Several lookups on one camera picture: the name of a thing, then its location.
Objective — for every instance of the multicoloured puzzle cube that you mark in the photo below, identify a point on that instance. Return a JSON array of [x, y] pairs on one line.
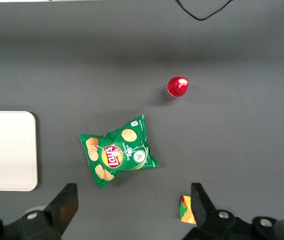
[[187, 211]]

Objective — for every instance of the white plastic tray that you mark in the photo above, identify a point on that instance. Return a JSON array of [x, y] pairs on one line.
[[7, 151]]

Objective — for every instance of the green Lay's chips bag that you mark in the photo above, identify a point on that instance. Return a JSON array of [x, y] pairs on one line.
[[118, 152]]

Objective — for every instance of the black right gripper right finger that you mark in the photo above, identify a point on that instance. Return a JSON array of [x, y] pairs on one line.
[[203, 212]]

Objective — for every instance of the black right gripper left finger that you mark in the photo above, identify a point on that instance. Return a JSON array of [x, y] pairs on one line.
[[59, 212]]

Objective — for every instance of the red-capped bottle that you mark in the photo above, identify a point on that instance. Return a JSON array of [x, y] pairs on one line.
[[177, 87]]

